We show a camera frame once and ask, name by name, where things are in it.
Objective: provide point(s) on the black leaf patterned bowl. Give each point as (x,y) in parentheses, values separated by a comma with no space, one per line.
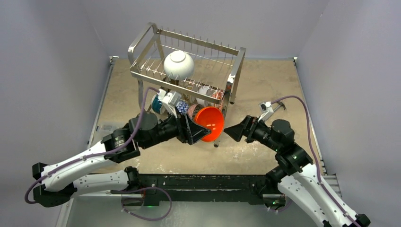
(193,109)

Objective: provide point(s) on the large plain white bowl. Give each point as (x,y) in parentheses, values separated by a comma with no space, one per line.
(178,65)

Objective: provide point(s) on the steel two-tier dish rack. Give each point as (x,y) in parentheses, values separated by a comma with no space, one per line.
(146,56)

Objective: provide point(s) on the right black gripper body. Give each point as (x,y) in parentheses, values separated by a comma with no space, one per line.
(248,126)

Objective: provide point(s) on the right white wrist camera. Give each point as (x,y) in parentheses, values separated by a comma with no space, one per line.
(266,111)

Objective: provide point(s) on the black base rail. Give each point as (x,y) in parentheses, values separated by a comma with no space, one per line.
(252,189)

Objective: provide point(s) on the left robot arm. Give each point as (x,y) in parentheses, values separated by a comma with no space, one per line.
(56,184)

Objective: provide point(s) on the orange patterned bowl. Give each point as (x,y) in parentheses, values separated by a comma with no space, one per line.
(218,95)

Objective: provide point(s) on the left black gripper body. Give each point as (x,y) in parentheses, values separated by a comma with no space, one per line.
(183,134)

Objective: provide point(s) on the white blue-rimmed bowl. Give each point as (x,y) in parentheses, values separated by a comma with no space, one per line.
(156,104)

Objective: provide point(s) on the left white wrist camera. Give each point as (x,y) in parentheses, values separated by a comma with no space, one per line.
(169,100)

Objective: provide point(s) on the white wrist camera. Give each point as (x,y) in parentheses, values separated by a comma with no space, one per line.
(169,100)
(266,111)

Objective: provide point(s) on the small black hammer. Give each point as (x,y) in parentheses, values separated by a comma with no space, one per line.
(280,105)

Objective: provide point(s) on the bright orange bowl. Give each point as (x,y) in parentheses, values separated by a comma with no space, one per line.
(213,119)

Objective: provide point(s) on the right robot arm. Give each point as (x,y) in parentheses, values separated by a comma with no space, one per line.
(296,176)

